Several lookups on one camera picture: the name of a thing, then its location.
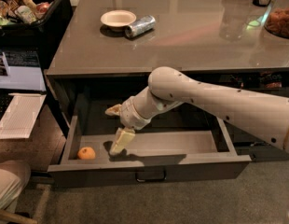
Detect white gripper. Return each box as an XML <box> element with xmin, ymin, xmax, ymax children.
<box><xmin>105</xmin><ymin>96</ymin><xmax>151</xmax><ymax>156</ymax></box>

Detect orange fruit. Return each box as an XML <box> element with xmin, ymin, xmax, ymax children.
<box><xmin>77</xmin><ymin>147</ymin><xmax>96</xmax><ymax>160</ymax></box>

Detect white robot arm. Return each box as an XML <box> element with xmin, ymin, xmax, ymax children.
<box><xmin>105</xmin><ymin>66</ymin><xmax>289</xmax><ymax>156</ymax></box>

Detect open grey top drawer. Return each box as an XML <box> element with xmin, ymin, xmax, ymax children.
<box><xmin>48</xmin><ymin>93</ymin><xmax>251</xmax><ymax>188</ymax></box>

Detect grey counter cabinet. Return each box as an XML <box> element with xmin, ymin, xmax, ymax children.
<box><xmin>46</xmin><ymin>0</ymin><xmax>289</xmax><ymax>135</ymax></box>

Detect white papers stack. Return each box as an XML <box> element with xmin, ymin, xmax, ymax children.
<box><xmin>0</xmin><ymin>93</ymin><xmax>46</xmax><ymax>139</ymax></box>

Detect white paper bowl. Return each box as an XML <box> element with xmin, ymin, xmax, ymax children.
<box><xmin>101</xmin><ymin>10</ymin><xmax>136</xmax><ymax>32</ymax></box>

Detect silver blue drink can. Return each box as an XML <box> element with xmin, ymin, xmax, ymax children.
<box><xmin>125</xmin><ymin>15</ymin><xmax>156</xmax><ymax>38</ymax></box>

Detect beige chair seat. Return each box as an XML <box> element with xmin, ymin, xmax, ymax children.
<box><xmin>0</xmin><ymin>160</ymin><xmax>31</xmax><ymax>211</ymax></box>

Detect lower right closed drawers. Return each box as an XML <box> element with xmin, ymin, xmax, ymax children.
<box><xmin>226</xmin><ymin>122</ymin><xmax>289</xmax><ymax>161</ymax></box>

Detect black bin of snacks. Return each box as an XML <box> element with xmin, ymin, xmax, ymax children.
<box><xmin>0</xmin><ymin>0</ymin><xmax>73</xmax><ymax>69</ymax></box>

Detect glass jar of snacks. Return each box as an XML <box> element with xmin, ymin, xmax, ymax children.
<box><xmin>265</xmin><ymin>0</ymin><xmax>289</xmax><ymax>38</ymax></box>

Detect metal drawer handle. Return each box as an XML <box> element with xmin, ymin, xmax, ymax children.
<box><xmin>135</xmin><ymin>171</ymin><xmax>167</xmax><ymax>183</ymax></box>

